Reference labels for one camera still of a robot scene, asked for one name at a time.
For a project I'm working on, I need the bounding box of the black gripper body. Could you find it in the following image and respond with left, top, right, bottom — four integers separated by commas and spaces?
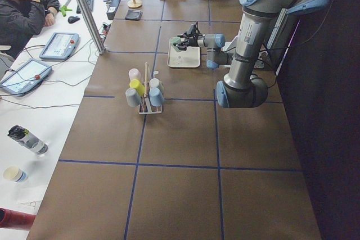
182, 34, 204, 47

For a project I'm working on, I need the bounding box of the green cup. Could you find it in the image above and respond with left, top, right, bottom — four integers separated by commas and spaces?
169, 37, 182, 52

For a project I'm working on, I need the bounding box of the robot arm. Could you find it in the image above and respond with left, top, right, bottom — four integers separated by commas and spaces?
170, 0, 330, 108

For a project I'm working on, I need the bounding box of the cream rabbit tray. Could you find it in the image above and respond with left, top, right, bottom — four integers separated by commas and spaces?
167, 37, 201, 69

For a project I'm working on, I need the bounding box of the beige cup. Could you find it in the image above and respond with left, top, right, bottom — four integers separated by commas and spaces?
148, 78, 164, 92

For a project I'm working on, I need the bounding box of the pink cup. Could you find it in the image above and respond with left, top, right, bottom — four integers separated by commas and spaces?
128, 68, 142, 81

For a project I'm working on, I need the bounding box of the blue cup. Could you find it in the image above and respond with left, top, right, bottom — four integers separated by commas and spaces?
149, 88, 164, 107

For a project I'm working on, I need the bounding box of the yellow cup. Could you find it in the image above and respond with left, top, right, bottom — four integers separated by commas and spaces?
129, 79, 145, 97

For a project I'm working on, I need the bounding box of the grey cup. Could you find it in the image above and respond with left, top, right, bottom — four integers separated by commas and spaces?
125, 88, 141, 107

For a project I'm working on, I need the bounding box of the paper cup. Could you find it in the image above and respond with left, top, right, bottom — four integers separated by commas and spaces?
3, 166, 28, 183

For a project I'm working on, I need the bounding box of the grey folded cloth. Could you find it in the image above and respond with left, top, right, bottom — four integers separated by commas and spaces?
125, 9, 142, 21

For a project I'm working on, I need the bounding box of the black power strip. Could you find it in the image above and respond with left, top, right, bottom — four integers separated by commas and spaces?
106, 0, 120, 20

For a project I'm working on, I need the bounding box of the black computer mouse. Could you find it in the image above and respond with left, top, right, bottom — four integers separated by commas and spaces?
67, 16, 80, 24

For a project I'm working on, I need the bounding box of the far teach pendant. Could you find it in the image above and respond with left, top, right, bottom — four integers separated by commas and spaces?
39, 33, 79, 61

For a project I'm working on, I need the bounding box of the teach pendant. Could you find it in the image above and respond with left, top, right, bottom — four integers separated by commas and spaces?
1, 58, 52, 96
39, 33, 79, 61

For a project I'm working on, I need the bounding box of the green plastic toy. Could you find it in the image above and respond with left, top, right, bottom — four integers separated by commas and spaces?
59, 6, 72, 17

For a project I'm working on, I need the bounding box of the near teach pendant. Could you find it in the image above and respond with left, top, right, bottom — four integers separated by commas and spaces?
1, 58, 52, 96

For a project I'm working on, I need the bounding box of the seated person in black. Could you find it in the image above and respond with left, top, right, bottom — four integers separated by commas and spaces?
1, 0, 60, 58

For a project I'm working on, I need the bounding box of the clear water bottle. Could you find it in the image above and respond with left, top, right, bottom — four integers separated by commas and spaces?
7, 125, 48, 155

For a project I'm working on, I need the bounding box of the red bottle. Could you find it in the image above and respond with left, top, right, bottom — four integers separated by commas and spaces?
1, 208, 36, 230

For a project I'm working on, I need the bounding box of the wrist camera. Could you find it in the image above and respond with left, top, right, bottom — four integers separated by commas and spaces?
186, 22, 199, 37

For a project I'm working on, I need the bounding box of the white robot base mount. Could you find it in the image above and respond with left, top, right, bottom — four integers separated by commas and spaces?
221, 42, 265, 69

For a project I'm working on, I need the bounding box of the white wire cup rack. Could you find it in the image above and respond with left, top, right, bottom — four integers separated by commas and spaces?
138, 62, 163, 115

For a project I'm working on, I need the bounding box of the aluminium frame post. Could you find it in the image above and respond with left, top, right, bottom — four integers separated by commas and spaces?
76, 0, 106, 55

